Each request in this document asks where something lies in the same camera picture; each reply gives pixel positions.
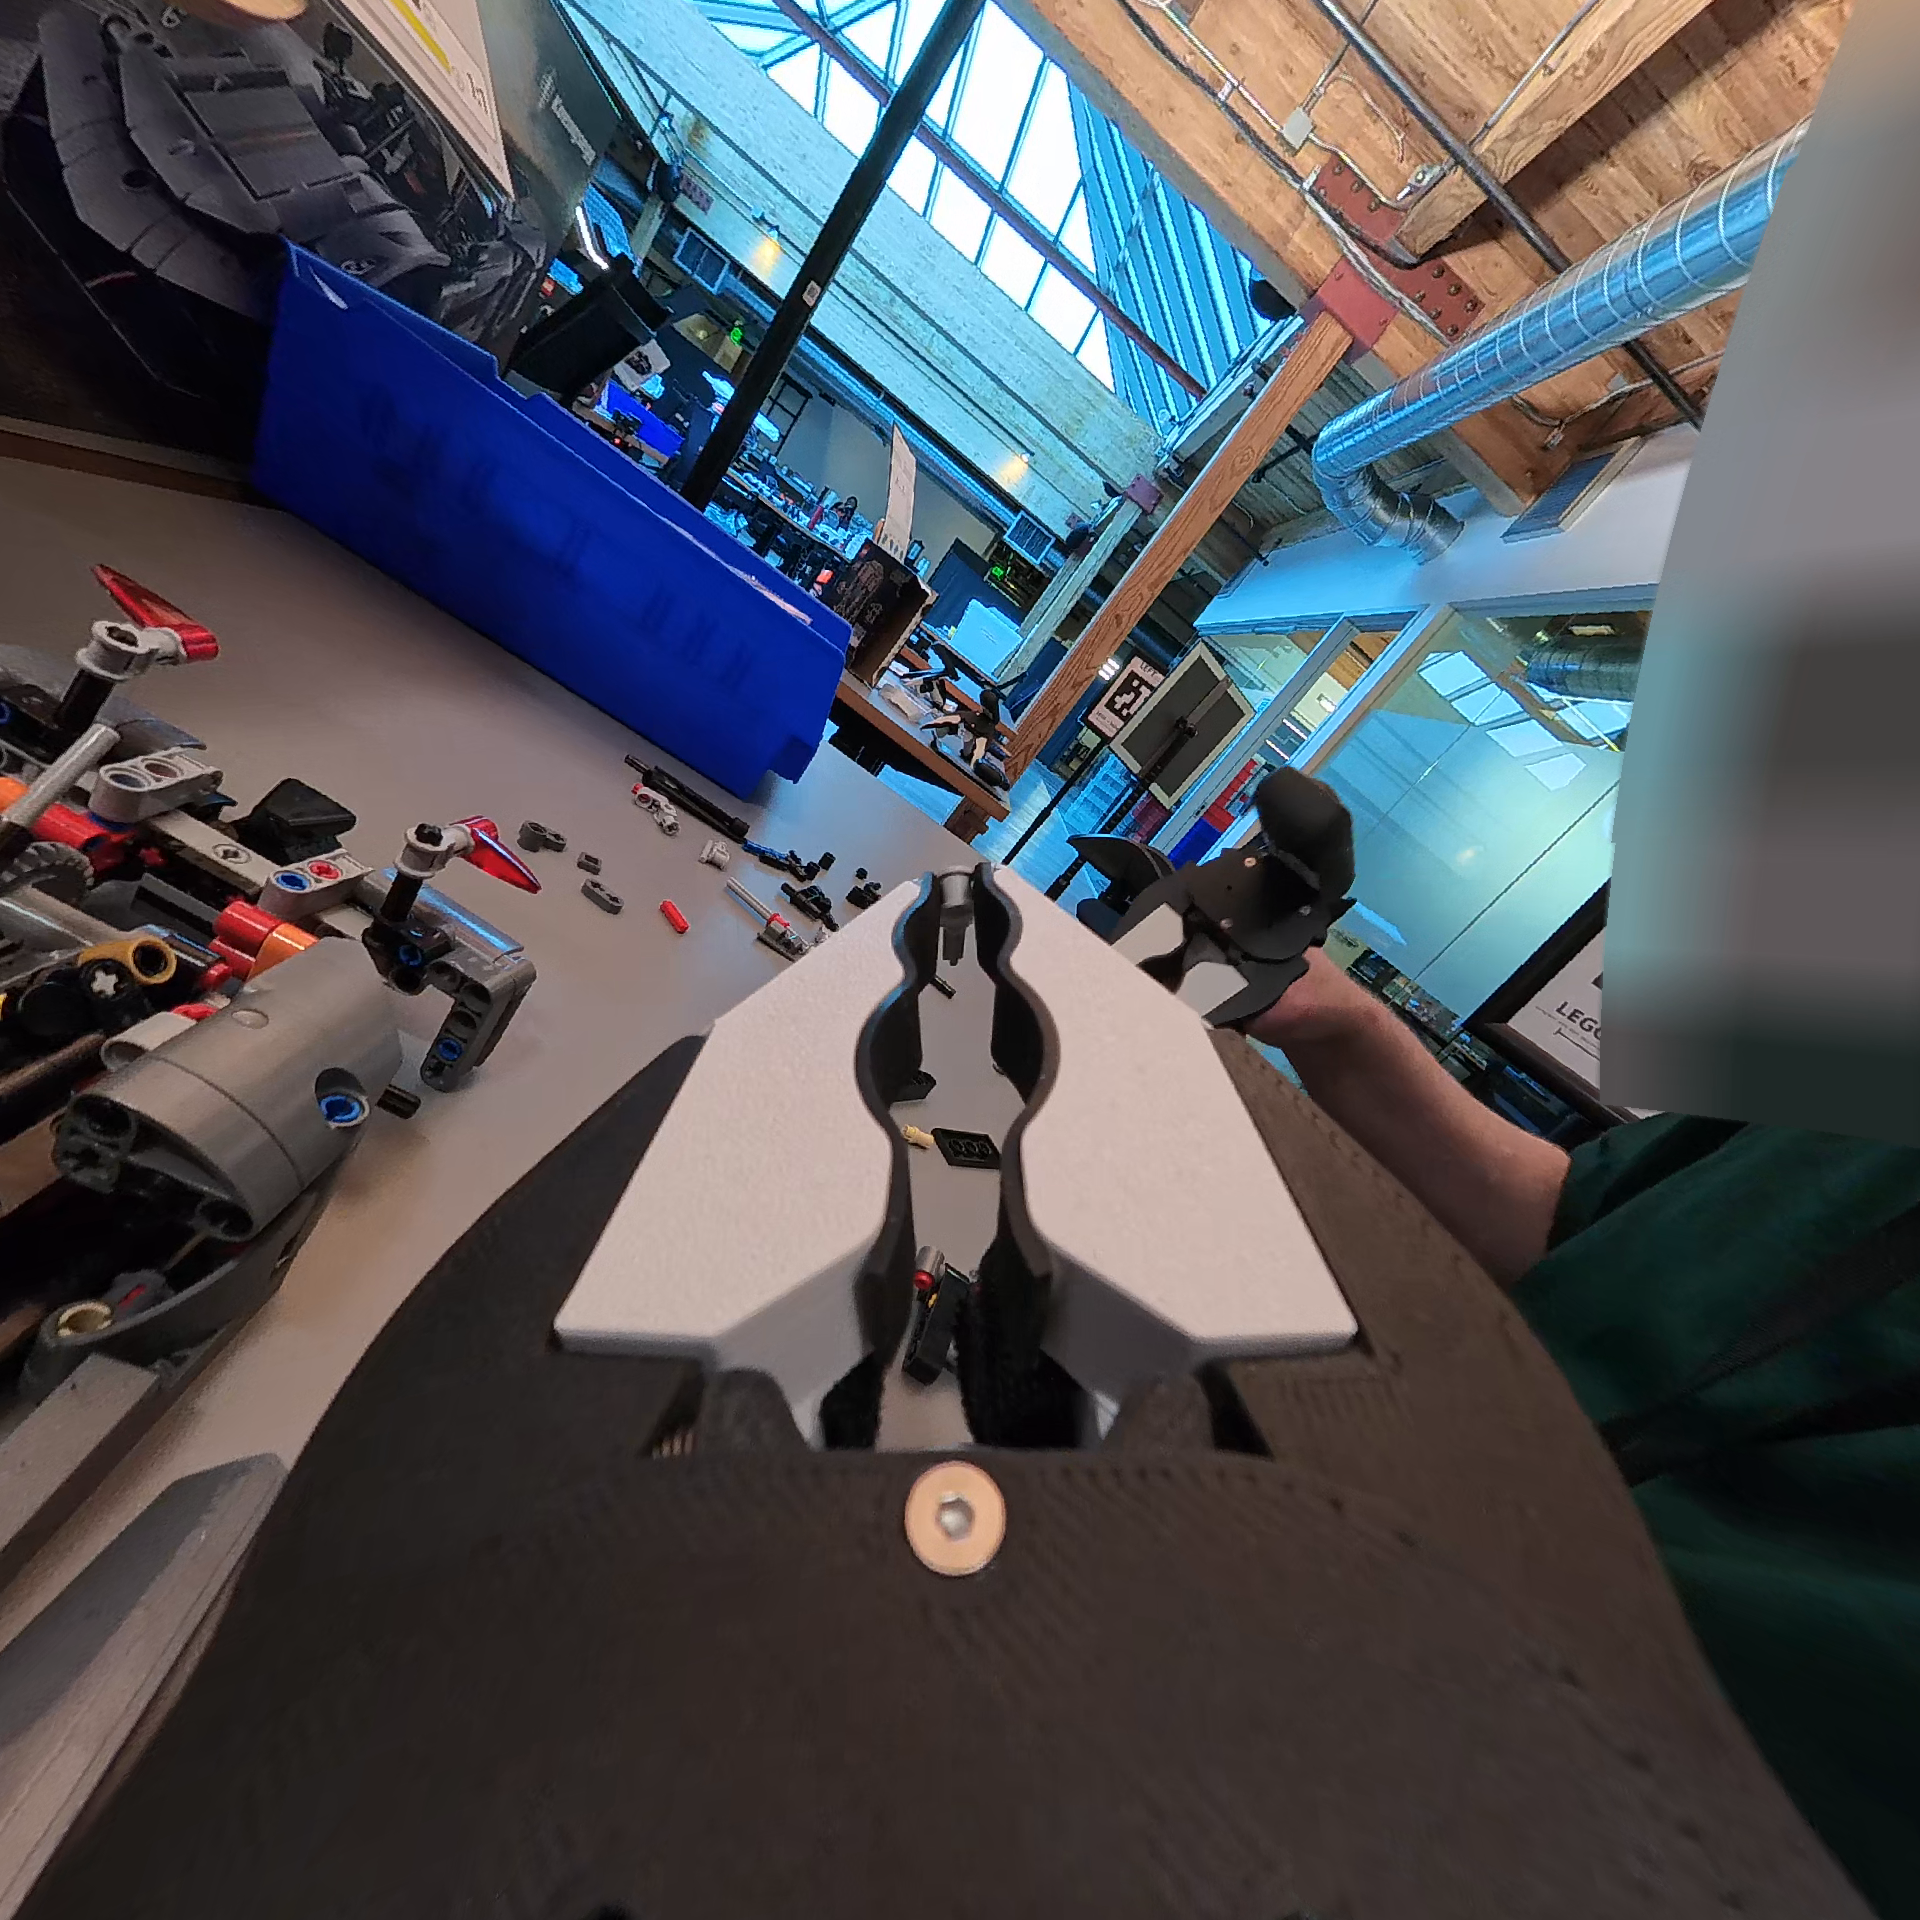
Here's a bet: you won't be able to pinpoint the black monitor on stand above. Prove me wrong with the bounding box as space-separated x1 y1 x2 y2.
1144 641 1251 816

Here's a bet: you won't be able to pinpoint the partly built lego vehicle model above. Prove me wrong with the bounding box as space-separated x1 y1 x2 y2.
0 566 540 1404

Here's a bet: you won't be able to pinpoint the black metal pole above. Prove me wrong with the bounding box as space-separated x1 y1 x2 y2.
680 0 990 508

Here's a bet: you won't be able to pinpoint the silver ventilation duct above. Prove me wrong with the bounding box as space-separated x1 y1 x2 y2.
1313 116 1814 564

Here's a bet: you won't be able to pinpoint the long light grey lego axle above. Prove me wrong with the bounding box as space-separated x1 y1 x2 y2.
728 878 819 962

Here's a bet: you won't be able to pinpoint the blue storage bin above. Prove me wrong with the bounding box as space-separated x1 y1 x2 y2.
251 240 856 800

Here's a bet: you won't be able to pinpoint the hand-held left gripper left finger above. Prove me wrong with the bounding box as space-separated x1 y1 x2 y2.
550 873 950 1444

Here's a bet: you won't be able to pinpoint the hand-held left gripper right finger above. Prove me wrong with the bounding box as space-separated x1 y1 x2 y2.
972 864 1362 1390

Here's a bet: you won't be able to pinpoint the person's right forearm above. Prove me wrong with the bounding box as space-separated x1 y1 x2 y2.
1260 959 1576 1288

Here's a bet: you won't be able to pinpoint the lego set box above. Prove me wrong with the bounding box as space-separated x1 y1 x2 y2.
0 0 602 458

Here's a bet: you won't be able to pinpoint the framed floor sign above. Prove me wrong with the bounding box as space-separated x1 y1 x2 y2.
1462 885 1619 1125

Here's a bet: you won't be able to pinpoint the wooden post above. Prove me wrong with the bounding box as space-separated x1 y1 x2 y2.
1001 305 1361 784

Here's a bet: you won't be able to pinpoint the flat black lego beams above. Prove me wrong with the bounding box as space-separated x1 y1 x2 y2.
627 756 752 840

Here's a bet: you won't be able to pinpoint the person's green sweater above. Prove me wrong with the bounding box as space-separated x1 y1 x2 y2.
1516 1111 1920 1920

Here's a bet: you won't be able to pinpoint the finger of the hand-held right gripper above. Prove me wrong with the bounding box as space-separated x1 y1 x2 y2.
1182 949 1280 1033
1117 895 1205 986

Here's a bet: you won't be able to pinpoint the lego instruction booklet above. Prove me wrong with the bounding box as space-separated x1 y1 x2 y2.
322 0 520 196

